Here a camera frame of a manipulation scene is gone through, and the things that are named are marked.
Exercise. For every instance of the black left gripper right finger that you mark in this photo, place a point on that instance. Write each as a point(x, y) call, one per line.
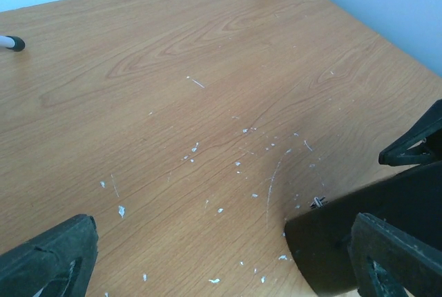
point(389, 262)

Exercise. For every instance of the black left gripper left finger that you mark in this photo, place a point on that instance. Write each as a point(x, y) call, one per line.
point(57, 262)

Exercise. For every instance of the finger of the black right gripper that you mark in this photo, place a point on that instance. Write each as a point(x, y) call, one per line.
point(420, 145)

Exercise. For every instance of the black metronome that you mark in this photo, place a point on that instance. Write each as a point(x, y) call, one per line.
point(319, 239)

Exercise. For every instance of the white music stand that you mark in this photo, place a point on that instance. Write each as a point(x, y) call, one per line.
point(13, 43)

